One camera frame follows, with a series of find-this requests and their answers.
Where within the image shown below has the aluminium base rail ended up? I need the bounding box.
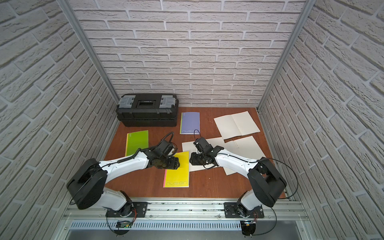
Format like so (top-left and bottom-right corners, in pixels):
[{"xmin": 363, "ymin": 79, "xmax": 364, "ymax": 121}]
[{"xmin": 60, "ymin": 198, "xmax": 309, "ymax": 232}]

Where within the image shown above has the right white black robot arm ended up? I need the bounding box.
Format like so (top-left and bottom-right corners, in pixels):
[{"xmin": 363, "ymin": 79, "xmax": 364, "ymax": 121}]
[{"xmin": 190, "ymin": 146, "xmax": 287, "ymax": 215}]

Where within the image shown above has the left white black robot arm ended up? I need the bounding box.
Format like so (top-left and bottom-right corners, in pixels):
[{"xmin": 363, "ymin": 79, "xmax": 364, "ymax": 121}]
[{"xmin": 67, "ymin": 139, "xmax": 180, "ymax": 217}]

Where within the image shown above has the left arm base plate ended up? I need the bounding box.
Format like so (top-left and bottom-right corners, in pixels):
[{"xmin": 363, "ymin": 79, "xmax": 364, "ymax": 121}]
[{"xmin": 106, "ymin": 202, "xmax": 149, "ymax": 218}]

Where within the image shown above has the black plastic toolbox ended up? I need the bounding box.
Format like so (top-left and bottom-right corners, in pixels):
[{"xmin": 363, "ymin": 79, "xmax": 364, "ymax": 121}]
[{"xmin": 116, "ymin": 94, "xmax": 179, "ymax": 127}]

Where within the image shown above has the purple cover notebook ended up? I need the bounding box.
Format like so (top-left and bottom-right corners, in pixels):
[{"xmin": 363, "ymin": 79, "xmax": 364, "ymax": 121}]
[{"xmin": 180, "ymin": 112, "xmax": 200, "ymax": 135}]

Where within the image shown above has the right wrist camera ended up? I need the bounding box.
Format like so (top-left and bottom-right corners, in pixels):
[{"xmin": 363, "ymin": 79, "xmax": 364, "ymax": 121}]
[{"xmin": 194, "ymin": 137, "xmax": 214, "ymax": 154}]

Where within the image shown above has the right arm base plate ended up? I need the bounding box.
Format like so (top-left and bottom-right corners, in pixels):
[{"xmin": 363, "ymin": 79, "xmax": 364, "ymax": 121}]
[{"xmin": 224, "ymin": 202, "xmax": 265, "ymax": 219}]

